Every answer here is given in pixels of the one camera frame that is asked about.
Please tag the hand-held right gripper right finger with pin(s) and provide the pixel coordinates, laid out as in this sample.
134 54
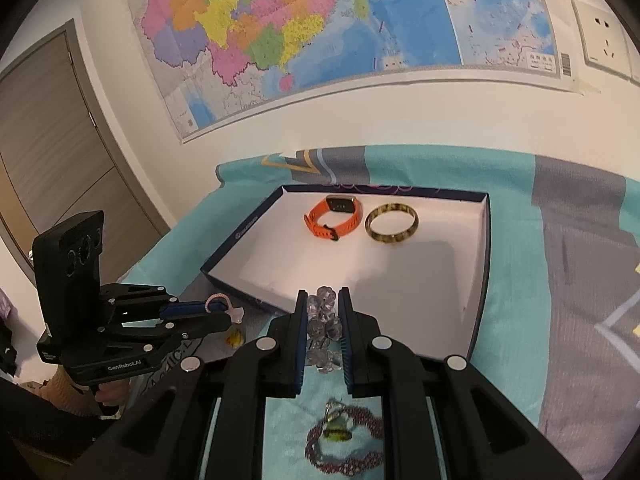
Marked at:
345 340

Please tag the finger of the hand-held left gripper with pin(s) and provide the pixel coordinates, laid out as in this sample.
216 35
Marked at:
185 309
200 327

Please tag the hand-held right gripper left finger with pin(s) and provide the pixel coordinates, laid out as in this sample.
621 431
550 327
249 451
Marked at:
300 340

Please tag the pink translucent charm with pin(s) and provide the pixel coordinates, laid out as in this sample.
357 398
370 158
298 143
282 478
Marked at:
215 301

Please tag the small metal pendant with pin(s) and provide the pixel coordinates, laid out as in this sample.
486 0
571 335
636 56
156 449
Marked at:
333 410

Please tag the white box with dark rim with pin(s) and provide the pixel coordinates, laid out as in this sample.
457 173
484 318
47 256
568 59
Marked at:
400 280

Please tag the person's left forearm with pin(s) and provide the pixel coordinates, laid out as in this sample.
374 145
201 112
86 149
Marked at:
65 390

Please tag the person's left hand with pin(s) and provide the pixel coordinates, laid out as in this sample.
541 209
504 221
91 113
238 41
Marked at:
109 396

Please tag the dark cloth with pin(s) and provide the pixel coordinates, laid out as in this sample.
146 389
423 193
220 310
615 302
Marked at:
6 350

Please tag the tortoiseshell bangle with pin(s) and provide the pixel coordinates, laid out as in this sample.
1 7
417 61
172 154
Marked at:
372 232

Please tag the orange smart band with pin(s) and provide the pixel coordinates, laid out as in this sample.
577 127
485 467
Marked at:
317 225

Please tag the grey-brown wooden door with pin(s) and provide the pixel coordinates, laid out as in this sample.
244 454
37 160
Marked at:
55 160

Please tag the person's dark clothing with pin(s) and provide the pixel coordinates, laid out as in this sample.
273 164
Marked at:
35 435

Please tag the colourful wall map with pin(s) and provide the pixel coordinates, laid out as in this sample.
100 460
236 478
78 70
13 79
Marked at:
300 35

